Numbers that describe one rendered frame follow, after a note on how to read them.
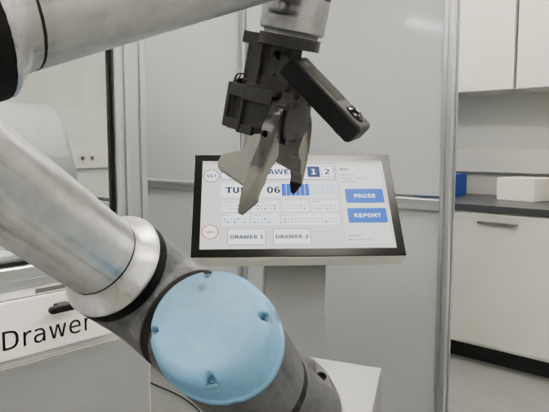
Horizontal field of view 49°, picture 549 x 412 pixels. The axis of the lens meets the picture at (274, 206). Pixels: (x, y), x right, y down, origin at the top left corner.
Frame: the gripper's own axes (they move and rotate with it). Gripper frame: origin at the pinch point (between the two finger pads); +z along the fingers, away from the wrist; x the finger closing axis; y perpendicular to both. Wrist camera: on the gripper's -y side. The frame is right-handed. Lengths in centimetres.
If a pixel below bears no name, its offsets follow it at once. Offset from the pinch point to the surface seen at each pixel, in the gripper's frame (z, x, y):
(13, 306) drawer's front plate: 38, -11, 53
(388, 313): 71, -143, 5
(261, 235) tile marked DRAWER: 27, -61, 27
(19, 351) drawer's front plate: 47, -11, 51
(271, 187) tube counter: 18, -72, 31
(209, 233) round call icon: 29, -56, 38
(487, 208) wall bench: 50, -271, -12
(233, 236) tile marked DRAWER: 29, -58, 33
